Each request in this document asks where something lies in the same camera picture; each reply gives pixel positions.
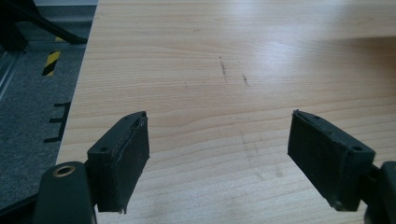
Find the yellow black striped floor tape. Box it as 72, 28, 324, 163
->
41, 50, 62, 77

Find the black metal stand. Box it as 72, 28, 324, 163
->
0, 0, 89, 52

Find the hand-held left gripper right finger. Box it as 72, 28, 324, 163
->
287, 108, 376, 213

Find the black floor tape marking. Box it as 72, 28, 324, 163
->
43, 101, 72, 144

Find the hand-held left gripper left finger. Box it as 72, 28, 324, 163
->
86, 110, 150, 215

